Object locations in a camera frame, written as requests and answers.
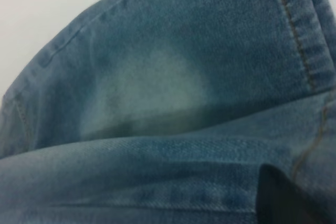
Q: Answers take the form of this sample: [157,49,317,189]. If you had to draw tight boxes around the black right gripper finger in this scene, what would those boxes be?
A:
[256,164,336,224]

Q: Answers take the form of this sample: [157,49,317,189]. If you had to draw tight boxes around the blue denim kids pants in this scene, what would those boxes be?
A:
[0,0,336,224]

